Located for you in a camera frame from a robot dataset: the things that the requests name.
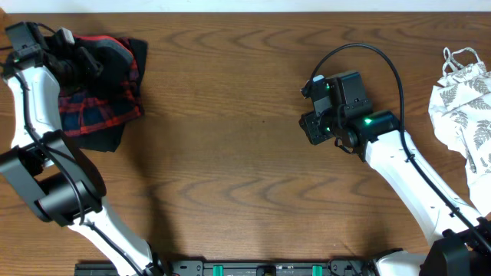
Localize black cable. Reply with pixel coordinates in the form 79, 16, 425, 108
0, 22, 147, 276
301, 42, 491, 254

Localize white fern print garment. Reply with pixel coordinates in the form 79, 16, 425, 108
428, 48, 490, 216

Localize right black cable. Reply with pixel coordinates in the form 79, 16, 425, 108
301, 42, 491, 254

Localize red navy plaid garment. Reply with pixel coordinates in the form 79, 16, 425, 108
57, 36, 145, 138

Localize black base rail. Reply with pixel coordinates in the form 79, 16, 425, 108
74, 258, 384, 276

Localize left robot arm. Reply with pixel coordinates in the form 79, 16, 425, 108
1, 21, 167, 275

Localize black leggings with red waistband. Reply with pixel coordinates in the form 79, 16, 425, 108
62, 35, 134, 100

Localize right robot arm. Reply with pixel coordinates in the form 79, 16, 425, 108
299, 71, 490, 275

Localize left black cable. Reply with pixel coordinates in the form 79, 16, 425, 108
0, 22, 147, 276

